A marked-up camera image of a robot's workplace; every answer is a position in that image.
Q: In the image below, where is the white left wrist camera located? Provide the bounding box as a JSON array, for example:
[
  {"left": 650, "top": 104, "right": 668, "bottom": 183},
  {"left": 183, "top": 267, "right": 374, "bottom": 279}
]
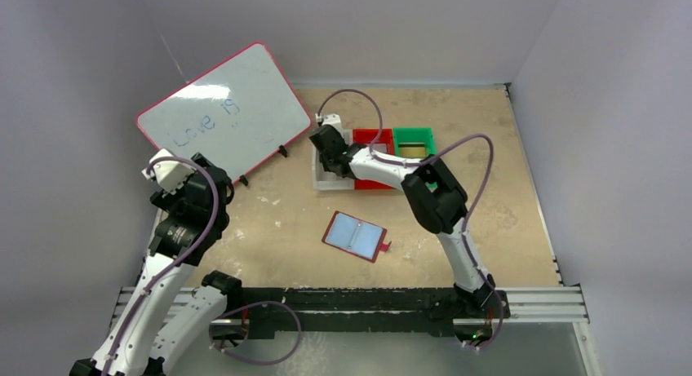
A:
[{"left": 141, "top": 148, "right": 195, "bottom": 194}]

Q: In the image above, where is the pink framed whiteboard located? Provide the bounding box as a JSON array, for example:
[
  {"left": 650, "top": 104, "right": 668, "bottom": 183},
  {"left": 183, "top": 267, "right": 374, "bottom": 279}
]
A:
[{"left": 135, "top": 42, "right": 313, "bottom": 182}]

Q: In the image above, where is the red leather card holder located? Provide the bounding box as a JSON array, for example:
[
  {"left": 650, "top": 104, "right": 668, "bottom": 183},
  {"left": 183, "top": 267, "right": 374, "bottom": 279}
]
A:
[{"left": 322, "top": 210, "right": 392, "bottom": 263}]

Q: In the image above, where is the white plastic bin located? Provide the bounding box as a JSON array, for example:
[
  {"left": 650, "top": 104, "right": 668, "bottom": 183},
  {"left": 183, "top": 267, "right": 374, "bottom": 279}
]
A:
[{"left": 311, "top": 147, "right": 355, "bottom": 192}]

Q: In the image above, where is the green plastic bin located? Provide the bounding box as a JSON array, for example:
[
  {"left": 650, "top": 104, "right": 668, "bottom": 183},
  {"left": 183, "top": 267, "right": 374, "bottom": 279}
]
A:
[{"left": 393, "top": 127, "right": 437, "bottom": 160}]

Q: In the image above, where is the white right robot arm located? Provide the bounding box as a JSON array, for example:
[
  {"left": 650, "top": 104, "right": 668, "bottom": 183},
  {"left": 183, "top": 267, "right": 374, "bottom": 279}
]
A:
[{"left": 308, "top": 124, "right": 502, "bottom": 308}]

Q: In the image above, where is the red plastic bin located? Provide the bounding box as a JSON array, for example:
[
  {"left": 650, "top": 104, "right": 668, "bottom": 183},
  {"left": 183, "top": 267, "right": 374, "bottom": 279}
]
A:
[{"left": 352, "top": 128, "right": 395, "bottom": 191}]

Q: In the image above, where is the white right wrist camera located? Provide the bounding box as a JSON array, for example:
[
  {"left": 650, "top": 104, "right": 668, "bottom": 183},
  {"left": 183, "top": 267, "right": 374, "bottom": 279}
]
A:
[{"left": 315, "top": 113, "right": 344, "bottom": 134}]

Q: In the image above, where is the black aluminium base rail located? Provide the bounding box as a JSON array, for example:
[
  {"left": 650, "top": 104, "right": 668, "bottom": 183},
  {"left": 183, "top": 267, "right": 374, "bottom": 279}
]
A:
[{"left": 113, "top": 285, "right": 588, "bottom": 346}]

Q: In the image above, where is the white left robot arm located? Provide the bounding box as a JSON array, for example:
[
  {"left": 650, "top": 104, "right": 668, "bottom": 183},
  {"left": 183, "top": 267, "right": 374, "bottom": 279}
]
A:
[{"left": 69, "top": 148, "right": 237, "bottom": 375}]

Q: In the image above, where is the gold card in bin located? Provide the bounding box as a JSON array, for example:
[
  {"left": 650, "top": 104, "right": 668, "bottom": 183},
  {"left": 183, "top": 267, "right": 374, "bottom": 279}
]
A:
[{"left": 397, "top": 143, "right": 428, "bottom": 159}]

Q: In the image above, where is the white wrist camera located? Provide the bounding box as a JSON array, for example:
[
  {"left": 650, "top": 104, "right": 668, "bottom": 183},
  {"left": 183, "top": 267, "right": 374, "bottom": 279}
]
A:
[
  {"left": 315, "top": 113, "right": 344, "bottom": 134},
  {"left": 141, "top": 148, "right": 195, "bottom": 194}
]

